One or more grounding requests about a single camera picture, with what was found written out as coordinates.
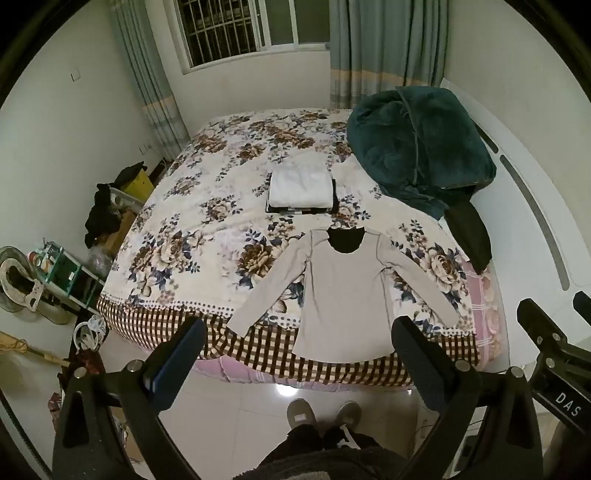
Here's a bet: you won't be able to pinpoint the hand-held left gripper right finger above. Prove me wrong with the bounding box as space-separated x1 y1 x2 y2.
390 315 543 480

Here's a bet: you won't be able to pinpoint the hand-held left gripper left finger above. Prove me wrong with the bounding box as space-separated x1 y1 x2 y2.
52 316 208 480

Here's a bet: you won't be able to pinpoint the beige long-sleeve shirt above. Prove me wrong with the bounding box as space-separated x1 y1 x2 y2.
226 226 468 364

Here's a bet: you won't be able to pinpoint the black clothes pile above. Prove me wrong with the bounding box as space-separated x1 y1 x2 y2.
84 183 123 248

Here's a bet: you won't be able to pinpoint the person's right shoe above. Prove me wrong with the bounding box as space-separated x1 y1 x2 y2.
334 400 362 428

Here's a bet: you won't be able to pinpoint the person's shoe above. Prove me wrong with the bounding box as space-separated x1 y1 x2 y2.
287 399 318 431
334 400 362 428

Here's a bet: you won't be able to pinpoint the person's left shoe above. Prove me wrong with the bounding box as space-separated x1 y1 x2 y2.
287 399 318 431

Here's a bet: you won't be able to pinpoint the clear plastic bag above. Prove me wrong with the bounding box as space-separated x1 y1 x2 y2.
87 244 114 278

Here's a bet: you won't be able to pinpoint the person's dark pants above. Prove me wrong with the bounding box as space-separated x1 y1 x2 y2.
230 422 417 480

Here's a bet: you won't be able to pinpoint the white headboard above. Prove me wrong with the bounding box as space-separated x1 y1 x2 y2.
438 78 591 326

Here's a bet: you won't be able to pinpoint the cardboard box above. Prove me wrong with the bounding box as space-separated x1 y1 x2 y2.
105 210 140 256

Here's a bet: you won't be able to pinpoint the green storage rack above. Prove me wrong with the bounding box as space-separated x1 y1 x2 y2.
39 239 108 315

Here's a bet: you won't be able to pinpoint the broom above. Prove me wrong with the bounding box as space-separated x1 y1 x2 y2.
0 331 71 368

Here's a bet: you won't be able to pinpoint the clear plastic storage box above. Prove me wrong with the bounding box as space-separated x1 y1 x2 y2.
109 187 142 214

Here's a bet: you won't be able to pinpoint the floral bedspread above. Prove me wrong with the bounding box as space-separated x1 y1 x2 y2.
96 108 482 389

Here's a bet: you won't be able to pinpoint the yellow box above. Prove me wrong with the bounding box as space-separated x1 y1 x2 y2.
124 168 155 202

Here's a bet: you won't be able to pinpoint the floor fan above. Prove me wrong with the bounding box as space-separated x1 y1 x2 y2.
0 246 71 325

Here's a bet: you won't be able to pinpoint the black cloth on box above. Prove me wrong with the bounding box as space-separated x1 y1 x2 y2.
113 161 147 186

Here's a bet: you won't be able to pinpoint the white folded garment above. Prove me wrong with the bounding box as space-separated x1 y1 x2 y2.
268 168 334 209

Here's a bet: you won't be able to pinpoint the dark green plush blanket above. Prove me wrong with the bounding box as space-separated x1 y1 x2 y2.
346 85 498 221

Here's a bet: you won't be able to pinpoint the narrow blue-green curtain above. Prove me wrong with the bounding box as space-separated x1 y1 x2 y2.
108 0 191 161

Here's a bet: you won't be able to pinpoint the wide blue-green curtain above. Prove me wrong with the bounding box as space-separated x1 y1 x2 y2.
327 0 450 112

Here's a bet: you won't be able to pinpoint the barred window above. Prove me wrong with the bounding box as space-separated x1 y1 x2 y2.
173 0 334 75

